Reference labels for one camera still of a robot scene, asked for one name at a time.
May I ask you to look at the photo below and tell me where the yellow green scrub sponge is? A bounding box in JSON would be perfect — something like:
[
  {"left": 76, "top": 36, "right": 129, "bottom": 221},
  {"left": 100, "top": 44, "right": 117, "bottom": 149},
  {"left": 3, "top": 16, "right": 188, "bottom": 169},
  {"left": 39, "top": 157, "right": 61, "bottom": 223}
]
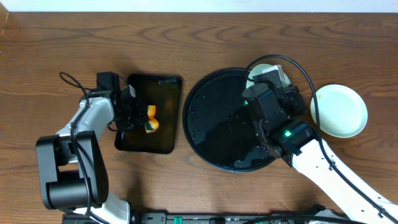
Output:
[{"left": 144, "top": 105, "right": 159, "bottom": 133}]

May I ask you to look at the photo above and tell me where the light blue plate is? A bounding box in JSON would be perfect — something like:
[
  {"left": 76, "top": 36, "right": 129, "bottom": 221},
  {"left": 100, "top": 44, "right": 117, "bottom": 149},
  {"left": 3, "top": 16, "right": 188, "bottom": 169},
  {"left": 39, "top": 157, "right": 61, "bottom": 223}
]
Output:
[
  {"left": 316, "top": 84, "right": 368, "bottom": 138},
  {"left": 248, "top": 63, "right": 292, "bottom": 88}
]

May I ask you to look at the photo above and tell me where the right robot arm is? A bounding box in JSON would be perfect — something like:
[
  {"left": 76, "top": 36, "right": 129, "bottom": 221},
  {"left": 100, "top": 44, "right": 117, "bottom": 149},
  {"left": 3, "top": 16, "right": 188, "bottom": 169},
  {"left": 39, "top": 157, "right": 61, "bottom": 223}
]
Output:
[{"left": 242, "top": 71, "right": 397, "bottom": 223}]

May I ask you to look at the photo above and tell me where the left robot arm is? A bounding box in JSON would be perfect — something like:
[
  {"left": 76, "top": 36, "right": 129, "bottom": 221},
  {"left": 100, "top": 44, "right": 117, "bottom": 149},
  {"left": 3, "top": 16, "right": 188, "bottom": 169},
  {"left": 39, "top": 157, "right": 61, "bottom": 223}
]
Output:
[{"left": 35, "top": 86, "right": 147, "bottom": 223}]

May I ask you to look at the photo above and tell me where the black rectangular tray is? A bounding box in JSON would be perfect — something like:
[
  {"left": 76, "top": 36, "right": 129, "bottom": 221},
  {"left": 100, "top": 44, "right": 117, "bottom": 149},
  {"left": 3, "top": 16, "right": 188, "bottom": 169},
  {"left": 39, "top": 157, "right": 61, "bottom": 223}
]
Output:
[{"left": 114, "top": 74, "right": 182, "bottom": 154}]

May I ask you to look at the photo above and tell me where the black round tray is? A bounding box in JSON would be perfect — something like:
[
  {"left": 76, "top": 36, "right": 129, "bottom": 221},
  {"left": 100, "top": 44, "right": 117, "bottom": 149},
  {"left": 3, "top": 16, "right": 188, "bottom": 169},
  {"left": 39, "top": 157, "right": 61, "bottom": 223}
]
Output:
[{"left": 182, "top": 68, "right": 275, "bottom": 172}]

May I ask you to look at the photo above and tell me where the right black cable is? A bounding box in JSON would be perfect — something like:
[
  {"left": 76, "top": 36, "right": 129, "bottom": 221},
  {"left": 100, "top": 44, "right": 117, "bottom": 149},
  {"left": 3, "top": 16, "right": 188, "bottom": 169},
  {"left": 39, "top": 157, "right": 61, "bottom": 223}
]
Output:
[{"left": 244, "top": 54, "right": 398, "bottom": 224}]

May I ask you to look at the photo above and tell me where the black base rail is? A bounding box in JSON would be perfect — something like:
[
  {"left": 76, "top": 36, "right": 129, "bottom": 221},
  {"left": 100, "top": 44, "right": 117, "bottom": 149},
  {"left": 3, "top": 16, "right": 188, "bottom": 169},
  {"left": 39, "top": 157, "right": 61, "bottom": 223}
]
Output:
[{"left": 62, "top": 210, "right": 347, "bottom": 224}]

